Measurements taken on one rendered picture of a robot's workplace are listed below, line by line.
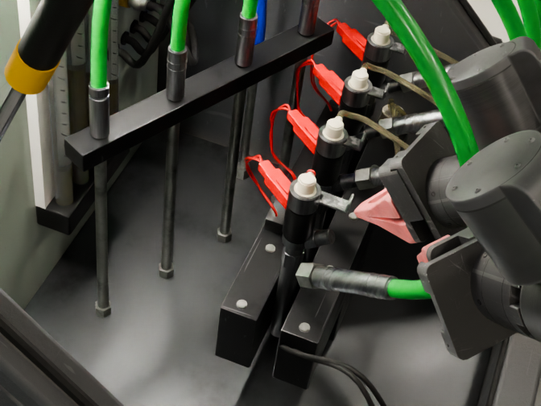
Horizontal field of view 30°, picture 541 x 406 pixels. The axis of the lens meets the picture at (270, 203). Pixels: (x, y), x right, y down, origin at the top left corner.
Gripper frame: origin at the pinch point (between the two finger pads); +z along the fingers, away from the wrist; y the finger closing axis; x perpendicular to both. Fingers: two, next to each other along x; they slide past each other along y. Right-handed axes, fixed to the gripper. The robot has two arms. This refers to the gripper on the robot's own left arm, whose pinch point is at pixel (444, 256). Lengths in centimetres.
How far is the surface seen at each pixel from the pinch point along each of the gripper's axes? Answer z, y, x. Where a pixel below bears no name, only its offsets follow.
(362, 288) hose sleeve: 6.3, 4.5, 1.6
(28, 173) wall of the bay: 40.4, 22.4, -13.1
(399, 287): 3.2, 2.8, 1.7
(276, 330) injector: 32.8, 6.9, 10.8
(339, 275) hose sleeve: 8.7, 5.2, 0.7
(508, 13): 7.9, -15.1, -12.5
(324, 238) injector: 22.0, 1.6, 1.3
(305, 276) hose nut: 11.7, 7.0, 0.5
